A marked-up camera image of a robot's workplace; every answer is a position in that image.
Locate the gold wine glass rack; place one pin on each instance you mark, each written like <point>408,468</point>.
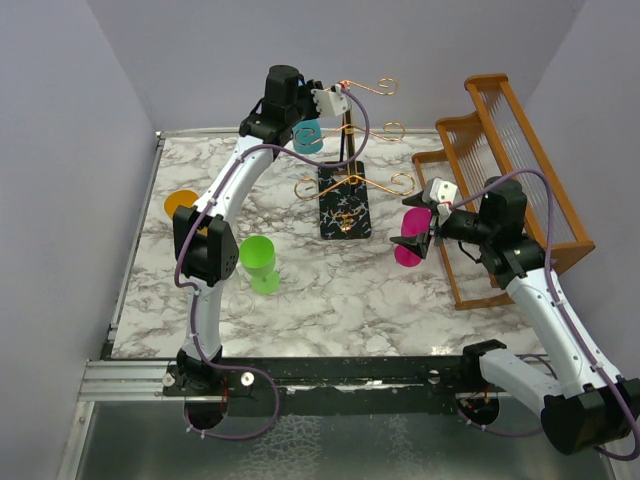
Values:
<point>342,193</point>

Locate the clear wine glass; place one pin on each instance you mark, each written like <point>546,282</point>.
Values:
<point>240,303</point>

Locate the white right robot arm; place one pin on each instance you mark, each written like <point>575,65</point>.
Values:
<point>588,402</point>

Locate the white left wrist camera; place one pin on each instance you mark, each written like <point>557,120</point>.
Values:
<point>332,101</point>

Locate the aluminium extrusion rail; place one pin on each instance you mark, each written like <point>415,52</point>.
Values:
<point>122,381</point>

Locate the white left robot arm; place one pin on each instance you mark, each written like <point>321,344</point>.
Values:
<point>205,248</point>

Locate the wooden tiered shelf rack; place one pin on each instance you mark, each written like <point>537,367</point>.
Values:
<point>496,148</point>

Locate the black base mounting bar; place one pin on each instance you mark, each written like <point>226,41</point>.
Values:
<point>323,386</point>

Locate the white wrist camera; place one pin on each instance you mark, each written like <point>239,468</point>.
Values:
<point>332,101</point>
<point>439,191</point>

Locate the green wine glass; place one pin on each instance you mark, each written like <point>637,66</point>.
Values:
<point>258,257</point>

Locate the orange wine glass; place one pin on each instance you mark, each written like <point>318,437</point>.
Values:
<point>180,198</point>

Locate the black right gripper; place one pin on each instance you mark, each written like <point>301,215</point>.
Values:
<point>419,242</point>

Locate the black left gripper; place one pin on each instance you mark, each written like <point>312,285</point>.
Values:
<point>305,90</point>

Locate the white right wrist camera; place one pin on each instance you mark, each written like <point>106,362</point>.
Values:
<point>439,191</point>

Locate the blue wine glass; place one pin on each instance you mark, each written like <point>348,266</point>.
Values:
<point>307,137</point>

